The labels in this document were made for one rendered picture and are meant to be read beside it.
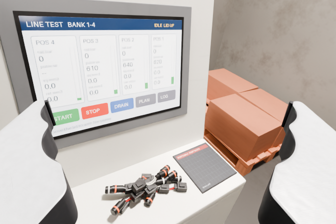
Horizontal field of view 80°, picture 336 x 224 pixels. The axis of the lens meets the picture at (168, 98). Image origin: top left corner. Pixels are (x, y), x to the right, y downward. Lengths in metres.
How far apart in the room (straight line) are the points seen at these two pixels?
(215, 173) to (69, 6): 0.62
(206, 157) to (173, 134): 0.15
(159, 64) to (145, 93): 0.10
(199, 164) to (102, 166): 0.31
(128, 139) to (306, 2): 2.47
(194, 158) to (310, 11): 2.27
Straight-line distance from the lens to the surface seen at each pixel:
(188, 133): 0.77
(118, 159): 0.66
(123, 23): 0.55
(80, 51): 0.52
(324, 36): 2.63
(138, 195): 0.60
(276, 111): 2.39
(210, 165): 0.75
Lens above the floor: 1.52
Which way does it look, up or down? 31 degrees down
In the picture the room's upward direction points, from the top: 9 degrees clockwise
